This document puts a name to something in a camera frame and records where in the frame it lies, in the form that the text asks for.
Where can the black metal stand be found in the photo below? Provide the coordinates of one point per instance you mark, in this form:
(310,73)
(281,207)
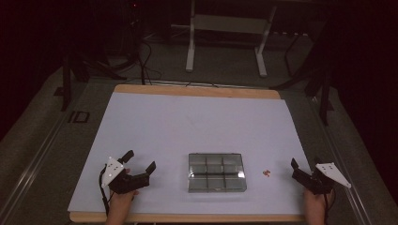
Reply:
(324,93)
(66,84)

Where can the person's left hand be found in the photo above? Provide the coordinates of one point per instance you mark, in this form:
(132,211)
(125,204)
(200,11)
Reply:
(120,203)

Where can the wooden table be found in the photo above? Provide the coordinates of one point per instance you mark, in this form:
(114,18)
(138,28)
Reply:
(197,91)

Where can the clear plastic compartment box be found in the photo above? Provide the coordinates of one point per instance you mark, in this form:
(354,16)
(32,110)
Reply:
(216,172)

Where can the person's right hand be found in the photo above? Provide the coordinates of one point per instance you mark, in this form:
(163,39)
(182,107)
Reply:
(316,204)

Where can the white metal stand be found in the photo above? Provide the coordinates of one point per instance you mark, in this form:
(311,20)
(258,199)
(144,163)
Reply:
(228,24)

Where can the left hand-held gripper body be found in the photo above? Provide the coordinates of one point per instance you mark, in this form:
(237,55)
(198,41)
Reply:
(123,182)

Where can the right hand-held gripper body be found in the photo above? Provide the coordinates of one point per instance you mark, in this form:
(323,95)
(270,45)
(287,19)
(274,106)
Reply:
(325,181)

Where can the small red part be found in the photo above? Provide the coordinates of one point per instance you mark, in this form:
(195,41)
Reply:
(267,173)

